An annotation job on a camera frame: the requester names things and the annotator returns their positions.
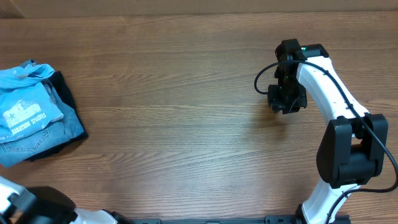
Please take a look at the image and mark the light blue printed t-shirt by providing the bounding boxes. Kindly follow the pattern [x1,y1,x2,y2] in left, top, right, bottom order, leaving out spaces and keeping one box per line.
[1,63,64,142]

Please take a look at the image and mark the folded blue denim jeans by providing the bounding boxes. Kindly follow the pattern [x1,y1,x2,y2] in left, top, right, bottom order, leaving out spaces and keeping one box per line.
[0,59,85,169]

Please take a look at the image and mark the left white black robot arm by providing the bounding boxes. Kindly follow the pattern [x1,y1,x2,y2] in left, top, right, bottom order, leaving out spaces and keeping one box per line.
[1,177,134,224]

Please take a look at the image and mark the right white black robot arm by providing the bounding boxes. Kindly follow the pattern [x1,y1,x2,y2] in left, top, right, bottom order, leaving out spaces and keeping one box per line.
[266,39,388,223]

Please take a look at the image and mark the folded black garment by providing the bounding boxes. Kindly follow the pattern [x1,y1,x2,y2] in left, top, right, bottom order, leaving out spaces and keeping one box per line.
[26,71,89,162]

